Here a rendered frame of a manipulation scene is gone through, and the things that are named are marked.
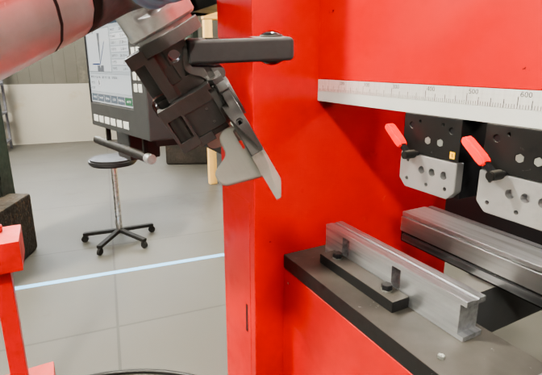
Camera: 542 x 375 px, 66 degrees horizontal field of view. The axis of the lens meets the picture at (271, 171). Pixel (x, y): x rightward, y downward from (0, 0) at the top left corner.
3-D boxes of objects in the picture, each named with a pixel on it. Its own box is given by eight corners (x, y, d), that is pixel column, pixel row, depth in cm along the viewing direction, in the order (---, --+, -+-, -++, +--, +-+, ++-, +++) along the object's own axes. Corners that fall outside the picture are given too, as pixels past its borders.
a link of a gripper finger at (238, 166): (241, 220, 45) (202, 148, 47) (289, 193, 45) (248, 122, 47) (236, 218, 42) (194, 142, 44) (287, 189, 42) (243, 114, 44)
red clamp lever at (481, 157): (462, 134, 76) (496, 177, 72) (477, 132, 78) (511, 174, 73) (456, 141, 78) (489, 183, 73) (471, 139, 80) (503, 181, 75)
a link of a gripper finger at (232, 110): (253, 164, 47) (216, 100, 48) (267, 156, 47) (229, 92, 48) (247, 154, 42) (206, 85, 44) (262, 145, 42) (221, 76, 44)
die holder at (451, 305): (324, 252, 131) (326, 223, 129) (340, 248, 134) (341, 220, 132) (462, 343, 89) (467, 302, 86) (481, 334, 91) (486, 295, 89)
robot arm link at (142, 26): (173, -26, 45) (174, -32, 38) (196, 14, 47) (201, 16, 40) (114, 9, 45) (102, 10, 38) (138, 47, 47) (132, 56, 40)
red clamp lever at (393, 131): (385, 122, 93) (408, 156, 89) (398, 120, 95) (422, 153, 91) (381, 127, 95) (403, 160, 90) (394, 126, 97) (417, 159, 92)
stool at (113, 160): (152, 222, 396) (146, 147, 378) (161, 246, 345) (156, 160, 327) (81, 232, 373) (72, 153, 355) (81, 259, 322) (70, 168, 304)
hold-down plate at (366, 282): (318, 262, 125) (319, 252, 124) (334, 258, 127) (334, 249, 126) (391, 314, 99) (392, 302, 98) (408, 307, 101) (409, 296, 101)
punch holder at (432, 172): (398, 183, 98) (403, 112, 94) (424, 179, 102) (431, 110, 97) (452, 202, 85) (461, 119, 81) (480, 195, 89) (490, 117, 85)
